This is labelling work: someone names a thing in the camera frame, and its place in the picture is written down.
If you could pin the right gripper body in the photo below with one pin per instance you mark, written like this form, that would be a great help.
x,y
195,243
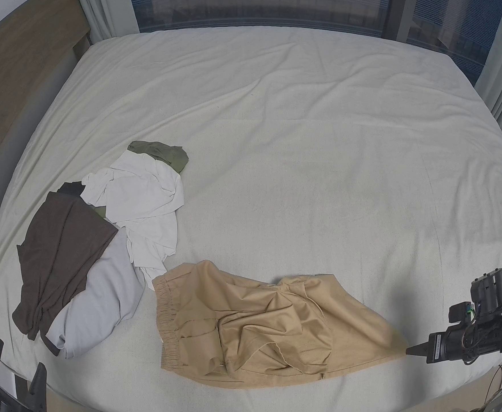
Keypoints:
x,y
450,345

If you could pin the tan shorts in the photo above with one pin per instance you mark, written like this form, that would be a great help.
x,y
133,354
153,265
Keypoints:
x,y
251,324

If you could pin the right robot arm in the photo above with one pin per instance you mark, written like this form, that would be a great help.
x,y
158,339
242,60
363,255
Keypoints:
x,y
497,324

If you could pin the bed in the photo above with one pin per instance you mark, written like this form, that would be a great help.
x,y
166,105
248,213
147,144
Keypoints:
x,y
302,152

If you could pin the pale grey garment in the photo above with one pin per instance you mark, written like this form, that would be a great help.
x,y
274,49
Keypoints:
x,y
105,290

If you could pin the dark brown garment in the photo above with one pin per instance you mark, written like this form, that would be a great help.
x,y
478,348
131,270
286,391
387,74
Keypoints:
x,y
62,247

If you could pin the black garment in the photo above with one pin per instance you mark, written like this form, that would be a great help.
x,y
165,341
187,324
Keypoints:
x,y
71,189

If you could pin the white garment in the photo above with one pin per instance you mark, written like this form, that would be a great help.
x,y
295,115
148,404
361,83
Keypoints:
x,y
143,204

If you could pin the olive green garment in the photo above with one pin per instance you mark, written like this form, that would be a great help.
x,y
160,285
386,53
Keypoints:
x,y
160,152

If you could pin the window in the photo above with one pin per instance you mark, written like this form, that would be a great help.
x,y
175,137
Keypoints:
x,y
276,2

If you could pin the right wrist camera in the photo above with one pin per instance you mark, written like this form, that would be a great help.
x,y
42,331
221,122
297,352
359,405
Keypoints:
x,y
460,312

